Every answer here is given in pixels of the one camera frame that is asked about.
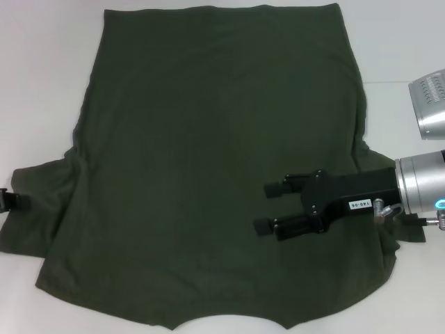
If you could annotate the dark green shirt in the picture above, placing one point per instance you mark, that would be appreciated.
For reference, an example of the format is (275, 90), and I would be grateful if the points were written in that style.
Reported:
(215, 121)

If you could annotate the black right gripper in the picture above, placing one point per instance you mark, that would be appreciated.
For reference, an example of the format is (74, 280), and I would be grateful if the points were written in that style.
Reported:
(342, 193)

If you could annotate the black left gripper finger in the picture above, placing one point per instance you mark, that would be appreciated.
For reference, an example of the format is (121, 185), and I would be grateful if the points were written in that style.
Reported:
(17, 202)

